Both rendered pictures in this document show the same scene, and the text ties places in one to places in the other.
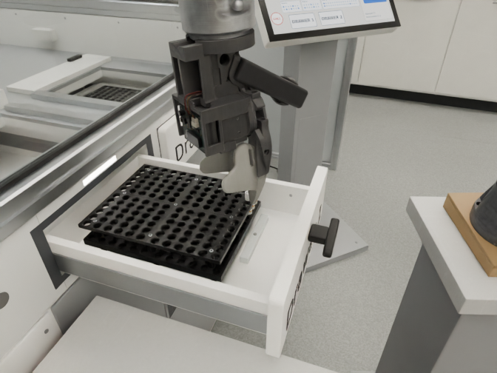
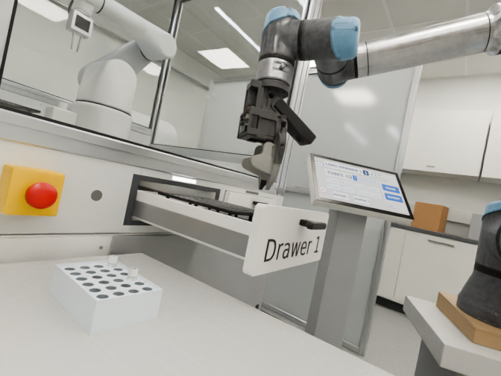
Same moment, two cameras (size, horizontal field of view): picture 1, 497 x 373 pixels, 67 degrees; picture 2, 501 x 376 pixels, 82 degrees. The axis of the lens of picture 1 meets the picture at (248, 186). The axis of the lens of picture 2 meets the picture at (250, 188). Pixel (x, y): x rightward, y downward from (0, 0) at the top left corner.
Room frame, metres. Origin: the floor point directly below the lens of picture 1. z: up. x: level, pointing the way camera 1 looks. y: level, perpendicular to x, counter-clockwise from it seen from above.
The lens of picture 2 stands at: (-0.17, -0.13, 0.95)
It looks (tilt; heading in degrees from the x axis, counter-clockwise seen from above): 0 degrees down; 15
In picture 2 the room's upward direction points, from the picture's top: 11 degrees clockwise
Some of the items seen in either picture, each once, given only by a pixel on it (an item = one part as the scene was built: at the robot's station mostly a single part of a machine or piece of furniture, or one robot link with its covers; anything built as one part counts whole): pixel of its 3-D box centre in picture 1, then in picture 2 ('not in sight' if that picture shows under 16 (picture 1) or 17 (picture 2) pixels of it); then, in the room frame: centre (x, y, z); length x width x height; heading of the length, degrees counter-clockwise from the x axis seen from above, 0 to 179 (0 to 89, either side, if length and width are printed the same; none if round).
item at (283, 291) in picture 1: (301, 247); (294, 237); (0.39, -0.08, 0.87); 0.29 x 0.02 x 0.11; 161
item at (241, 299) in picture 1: (173, 221); (213, 218); (0.46, 0.12, 0.86); 0.40 x 0.26 x 0.06; 71
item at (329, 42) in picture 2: not in sight; (329, 43); (0.42, -0.07, 1.27); 0.11 x 0.11 x 0.08; 86
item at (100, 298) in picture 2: not in sight; (105, 290); (0.15, 0.13, 0.78); 0.12 x 0.08 x 0.04; 67
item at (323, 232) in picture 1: (322, 234); (310, 224); (0.38, -0.10, 0.91); 0.07 x 0.04 x 0.01; 161
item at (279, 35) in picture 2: not in sight; (281, 41); (0.41, 0.03, 1.26); 0.09 x 0.08 x 0.11; 85
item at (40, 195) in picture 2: not in sight; (40, 195); (0.17, 0.29, 0.88); 0.04 x 0.03 x 0.04; 161
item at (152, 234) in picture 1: (177, 220); (216, 216); (0.46, 0.11, 0.87); 0.22 x 0.18 x 0.06; 71
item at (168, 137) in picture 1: (195, 124); (250, 211); (0.79, 0.12, 0.87); 0.29 x 0.02 x 0.11; 161
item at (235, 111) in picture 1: (220, 91); (265, 114); (0.40, 0.03, 1.10); 0.09 x 0.08 x 0.12; 124
